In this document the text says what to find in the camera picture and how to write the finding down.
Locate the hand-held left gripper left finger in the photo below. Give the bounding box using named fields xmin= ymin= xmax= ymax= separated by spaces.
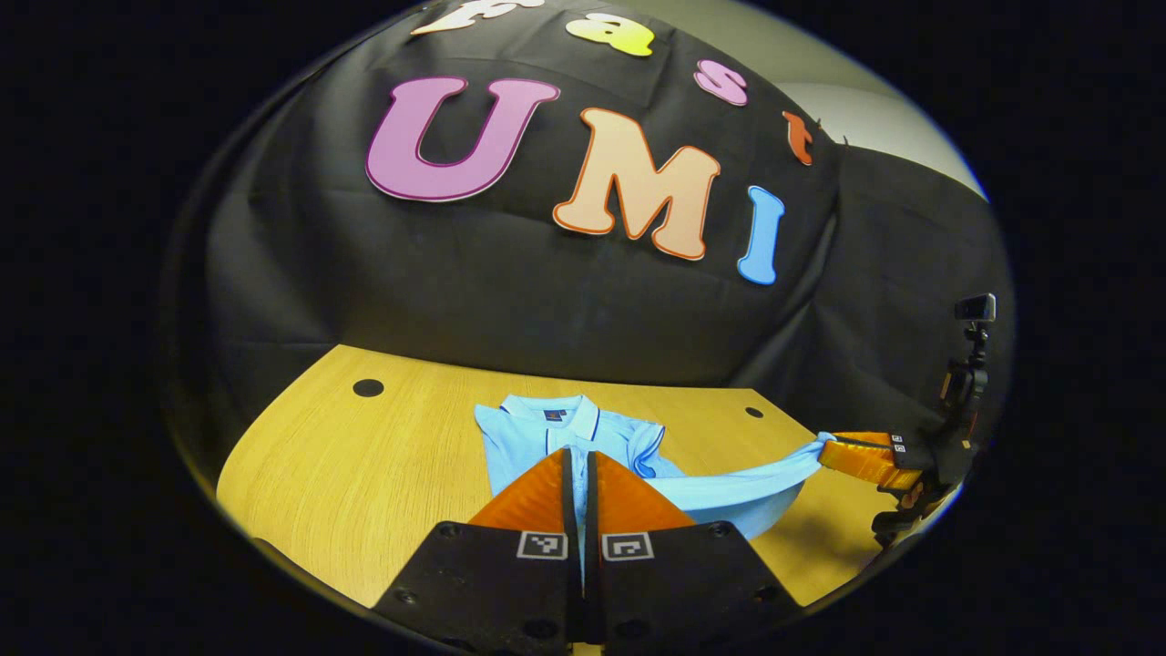
xmin=372 ymin=446 xmax=586 ymax=656

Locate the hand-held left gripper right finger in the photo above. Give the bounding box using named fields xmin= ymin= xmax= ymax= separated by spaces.
xmin=585 ymin=449 xmax=804 ymax=652

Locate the light blue T-shirt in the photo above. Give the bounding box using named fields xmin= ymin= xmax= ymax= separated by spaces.
xmin=474 ymin=394 xmax=834 ymax=540

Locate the black backdrop cloth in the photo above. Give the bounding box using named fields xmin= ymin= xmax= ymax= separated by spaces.
xmin=173 ymin=0 xmax=1014 ymax=475

